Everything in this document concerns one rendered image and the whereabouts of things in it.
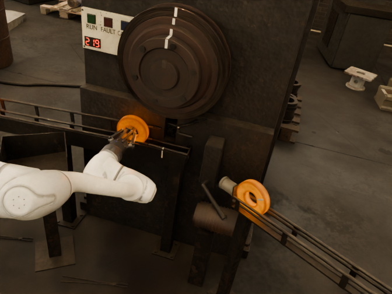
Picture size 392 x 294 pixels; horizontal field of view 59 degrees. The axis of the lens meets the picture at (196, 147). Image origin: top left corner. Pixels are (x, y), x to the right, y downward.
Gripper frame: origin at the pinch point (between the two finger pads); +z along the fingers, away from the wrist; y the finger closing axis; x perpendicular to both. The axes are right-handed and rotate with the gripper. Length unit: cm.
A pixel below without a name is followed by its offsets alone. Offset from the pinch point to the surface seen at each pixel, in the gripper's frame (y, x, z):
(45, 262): -33, -74, -36
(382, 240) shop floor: 157, -79, 54
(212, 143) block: 39.2, 3.6, -1.6
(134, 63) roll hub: 4.5, 37.2, -9.5
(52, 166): -28.7, -14.9, -24.1
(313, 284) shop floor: 110, -77, 2
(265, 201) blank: 67, -1, -24
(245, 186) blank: 58, -1, -19
